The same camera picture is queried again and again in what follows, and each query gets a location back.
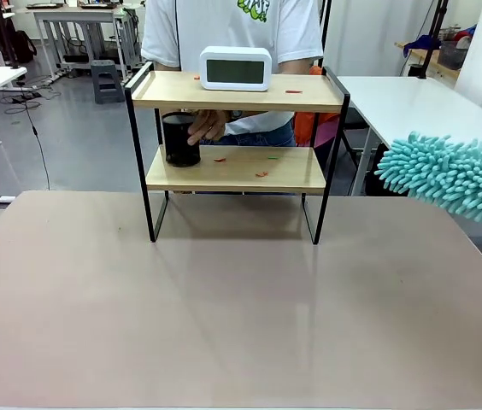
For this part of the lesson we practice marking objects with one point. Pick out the person left hand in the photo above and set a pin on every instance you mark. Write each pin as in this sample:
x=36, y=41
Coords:
x=209, y=126

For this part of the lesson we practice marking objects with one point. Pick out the black cylindrical cup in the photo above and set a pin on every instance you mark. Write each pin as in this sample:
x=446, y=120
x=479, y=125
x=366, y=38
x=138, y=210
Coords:
x=177, y=147

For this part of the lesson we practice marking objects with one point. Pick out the white digital alarm clock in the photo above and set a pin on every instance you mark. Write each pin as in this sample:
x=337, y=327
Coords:
x=234, y=83

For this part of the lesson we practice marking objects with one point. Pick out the teal chenille duster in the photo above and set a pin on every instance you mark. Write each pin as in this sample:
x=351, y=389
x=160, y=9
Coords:
x=446, y=175

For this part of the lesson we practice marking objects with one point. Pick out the two-tier wooden black-framed shelf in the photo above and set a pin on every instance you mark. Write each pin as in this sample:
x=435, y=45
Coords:
x=232, y=96

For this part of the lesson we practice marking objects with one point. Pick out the dark wristwatch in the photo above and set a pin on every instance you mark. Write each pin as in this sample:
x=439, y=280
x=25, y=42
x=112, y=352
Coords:
x=236, y=114

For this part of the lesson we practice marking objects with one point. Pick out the blue jeans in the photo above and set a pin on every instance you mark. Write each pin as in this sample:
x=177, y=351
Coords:
x=262, y=140

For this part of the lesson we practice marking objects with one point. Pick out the orange and pink chair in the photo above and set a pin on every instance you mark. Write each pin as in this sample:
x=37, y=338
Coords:
x=305, y=126

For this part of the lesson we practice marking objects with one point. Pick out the person in white t-shirt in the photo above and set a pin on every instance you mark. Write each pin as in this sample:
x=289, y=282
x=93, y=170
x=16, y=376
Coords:
x=224, y=25

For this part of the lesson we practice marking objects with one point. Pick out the grey plastic step stool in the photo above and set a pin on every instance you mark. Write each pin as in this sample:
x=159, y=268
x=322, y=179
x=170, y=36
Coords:
x=106, y=83

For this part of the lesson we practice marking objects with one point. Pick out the thin black pole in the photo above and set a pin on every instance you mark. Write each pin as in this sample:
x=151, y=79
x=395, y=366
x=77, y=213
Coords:
x=325, y=34

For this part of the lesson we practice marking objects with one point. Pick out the black box under table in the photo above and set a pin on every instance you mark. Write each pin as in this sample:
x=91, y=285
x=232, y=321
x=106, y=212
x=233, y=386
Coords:
x=377, y=154

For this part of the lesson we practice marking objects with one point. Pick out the grey-framed background desk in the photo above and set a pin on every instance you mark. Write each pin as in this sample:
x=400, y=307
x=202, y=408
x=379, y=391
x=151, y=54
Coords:
x=74, y=15

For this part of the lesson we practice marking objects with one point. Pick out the black backpack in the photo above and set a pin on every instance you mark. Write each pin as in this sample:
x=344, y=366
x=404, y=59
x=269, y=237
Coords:
x=23, y=47

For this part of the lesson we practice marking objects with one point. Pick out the large white table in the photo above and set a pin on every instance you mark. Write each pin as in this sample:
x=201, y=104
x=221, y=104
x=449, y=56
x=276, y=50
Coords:
x=416, y=111

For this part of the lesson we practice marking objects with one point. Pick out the black stand pole with clamp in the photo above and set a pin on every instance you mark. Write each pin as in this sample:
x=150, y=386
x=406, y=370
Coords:
x=6, y=38

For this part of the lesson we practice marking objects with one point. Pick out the wooden background table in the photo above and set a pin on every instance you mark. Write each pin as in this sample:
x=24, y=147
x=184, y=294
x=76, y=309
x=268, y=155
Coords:
x=424, y=57

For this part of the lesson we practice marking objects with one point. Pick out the blue cloth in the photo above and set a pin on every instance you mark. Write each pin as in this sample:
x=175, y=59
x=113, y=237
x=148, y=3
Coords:
x=420, y=42

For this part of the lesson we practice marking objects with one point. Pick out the black tripod pole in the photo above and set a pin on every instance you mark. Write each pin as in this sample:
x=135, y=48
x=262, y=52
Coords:
x=433, y=38

